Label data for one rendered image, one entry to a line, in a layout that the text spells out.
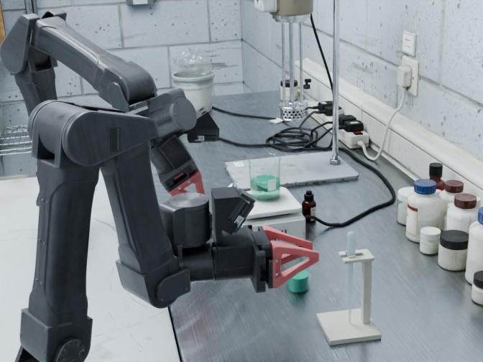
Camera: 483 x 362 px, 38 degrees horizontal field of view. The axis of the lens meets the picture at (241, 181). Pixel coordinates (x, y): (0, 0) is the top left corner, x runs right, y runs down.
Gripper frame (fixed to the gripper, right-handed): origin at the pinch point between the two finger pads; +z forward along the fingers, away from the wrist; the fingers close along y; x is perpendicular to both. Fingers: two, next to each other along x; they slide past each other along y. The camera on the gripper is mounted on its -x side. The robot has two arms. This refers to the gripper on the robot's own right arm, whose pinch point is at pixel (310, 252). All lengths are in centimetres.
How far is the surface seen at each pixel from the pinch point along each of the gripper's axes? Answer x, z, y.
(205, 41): 10, 19, 274
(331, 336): 12.9, 2.6, -3.1
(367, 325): 12.7, 8.8, -1.5
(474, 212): 4.3, 35.5, 18.1
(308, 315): 13.6, 1.2, 4.8
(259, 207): 4.7, -1.6, 30.5
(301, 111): -3, 17, 69
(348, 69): -3, 43, 116
